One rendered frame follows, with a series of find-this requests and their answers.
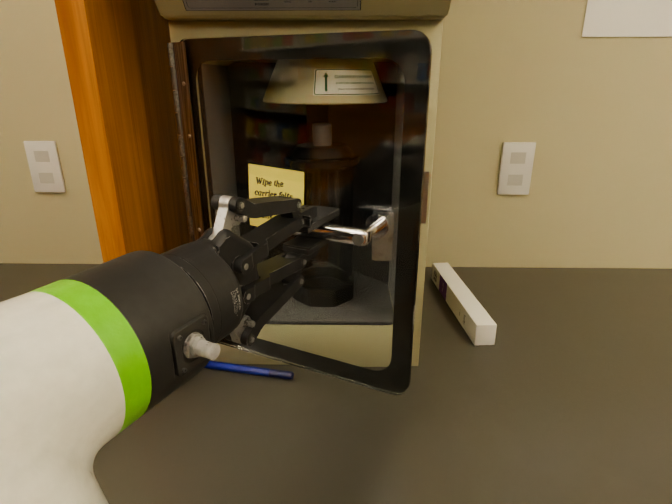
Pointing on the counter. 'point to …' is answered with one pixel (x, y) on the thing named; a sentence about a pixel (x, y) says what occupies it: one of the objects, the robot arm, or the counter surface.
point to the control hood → (401, 10)
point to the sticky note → (274, 185)
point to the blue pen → (250, 370)
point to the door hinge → (180, 135)
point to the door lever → (375, 226)
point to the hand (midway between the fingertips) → (312, 229)
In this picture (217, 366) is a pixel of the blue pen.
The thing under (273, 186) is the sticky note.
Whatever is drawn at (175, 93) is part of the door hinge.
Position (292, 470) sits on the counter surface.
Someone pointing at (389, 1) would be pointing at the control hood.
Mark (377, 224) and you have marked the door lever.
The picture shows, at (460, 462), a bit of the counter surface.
